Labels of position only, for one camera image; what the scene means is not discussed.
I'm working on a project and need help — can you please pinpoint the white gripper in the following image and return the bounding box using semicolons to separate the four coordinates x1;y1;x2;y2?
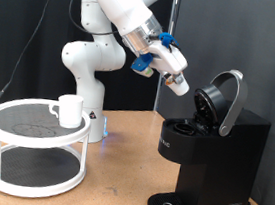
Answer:
142;37;191;88

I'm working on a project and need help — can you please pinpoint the black Keurig coffee machine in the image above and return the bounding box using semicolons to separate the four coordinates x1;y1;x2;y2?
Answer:
146;60;275;205

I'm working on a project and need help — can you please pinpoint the white mug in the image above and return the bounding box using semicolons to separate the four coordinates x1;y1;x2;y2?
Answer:
46;91;86;131

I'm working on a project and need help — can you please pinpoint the white two-tier turntable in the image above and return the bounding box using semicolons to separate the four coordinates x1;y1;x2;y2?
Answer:
0;93;96;205

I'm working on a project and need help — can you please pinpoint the grey metal pole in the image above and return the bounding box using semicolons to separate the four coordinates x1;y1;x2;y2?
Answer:
151;0;182;114

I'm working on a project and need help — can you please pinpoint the black curtain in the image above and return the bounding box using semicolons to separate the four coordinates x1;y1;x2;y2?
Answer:
0;0;175;130

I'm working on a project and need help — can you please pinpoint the grey partition panel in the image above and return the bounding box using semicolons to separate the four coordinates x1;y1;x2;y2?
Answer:
145;0;275;205

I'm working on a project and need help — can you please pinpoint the wrist camera on blue mount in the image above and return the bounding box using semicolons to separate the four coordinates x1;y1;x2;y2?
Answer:
129;50;158;79

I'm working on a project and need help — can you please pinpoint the blue cable clip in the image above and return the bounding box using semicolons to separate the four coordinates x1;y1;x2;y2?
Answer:
156;31;181;50

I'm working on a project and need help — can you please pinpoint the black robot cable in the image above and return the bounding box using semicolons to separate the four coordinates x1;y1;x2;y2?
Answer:
0;0;125;138

